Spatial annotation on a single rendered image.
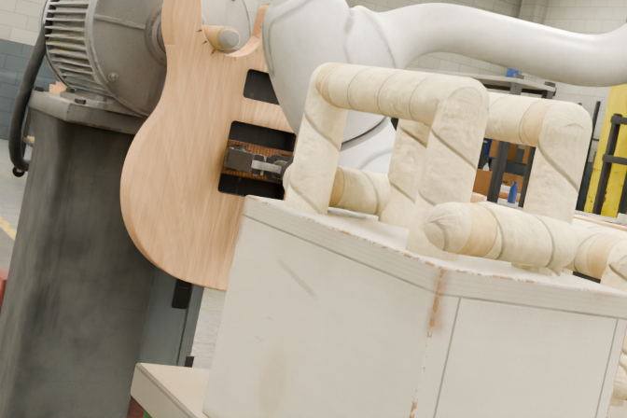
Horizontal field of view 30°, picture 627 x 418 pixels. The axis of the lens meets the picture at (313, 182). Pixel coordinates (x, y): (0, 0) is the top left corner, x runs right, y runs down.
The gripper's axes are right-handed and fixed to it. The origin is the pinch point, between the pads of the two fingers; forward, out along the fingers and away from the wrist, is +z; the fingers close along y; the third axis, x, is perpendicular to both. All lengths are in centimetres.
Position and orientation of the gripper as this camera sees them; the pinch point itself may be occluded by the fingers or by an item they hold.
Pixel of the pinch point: (258, 162)
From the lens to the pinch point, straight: 160.6
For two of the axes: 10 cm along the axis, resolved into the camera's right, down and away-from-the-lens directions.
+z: -4.3, -1.2, 8.9
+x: 2.2, -9.8, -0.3
